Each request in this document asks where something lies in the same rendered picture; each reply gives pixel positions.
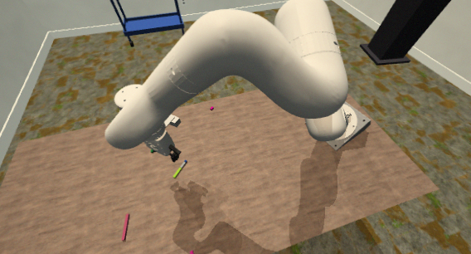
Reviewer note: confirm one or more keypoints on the pink rod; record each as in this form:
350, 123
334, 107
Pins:
125, 227

